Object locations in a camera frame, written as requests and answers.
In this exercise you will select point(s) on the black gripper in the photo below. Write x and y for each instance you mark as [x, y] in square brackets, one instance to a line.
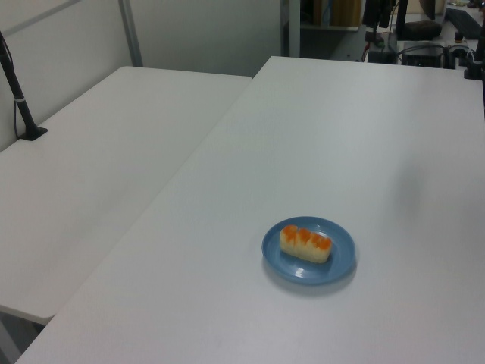
[375, 10]

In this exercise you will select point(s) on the bread roll with orange topping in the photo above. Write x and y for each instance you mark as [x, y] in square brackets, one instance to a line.
[305, 243]

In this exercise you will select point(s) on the blue round plate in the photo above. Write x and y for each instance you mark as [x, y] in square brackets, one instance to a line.
[341, 261]

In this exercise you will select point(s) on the black monitor stand pole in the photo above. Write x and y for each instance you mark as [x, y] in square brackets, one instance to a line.
[401, 19]

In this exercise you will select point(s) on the small black box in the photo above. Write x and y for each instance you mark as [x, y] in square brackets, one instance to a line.
[382, 55]

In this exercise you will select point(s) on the dark brown wrist rest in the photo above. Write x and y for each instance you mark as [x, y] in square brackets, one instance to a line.
[423, 29]

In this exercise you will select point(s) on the wooden cabinet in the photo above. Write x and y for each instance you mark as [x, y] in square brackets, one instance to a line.
[335, 12]

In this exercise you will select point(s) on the black electronics box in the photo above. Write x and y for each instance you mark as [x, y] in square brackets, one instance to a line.
[422, 56]

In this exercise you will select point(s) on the black keyboard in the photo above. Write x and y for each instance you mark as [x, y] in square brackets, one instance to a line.
[464, 22]

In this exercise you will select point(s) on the black clamp stand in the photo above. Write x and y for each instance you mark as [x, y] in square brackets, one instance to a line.
[476, 57]

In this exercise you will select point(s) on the grey metal frame leg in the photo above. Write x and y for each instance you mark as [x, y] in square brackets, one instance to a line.
[290, 28]

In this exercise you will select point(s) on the black camera stand pole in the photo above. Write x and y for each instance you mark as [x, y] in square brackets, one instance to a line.
[18, 96]

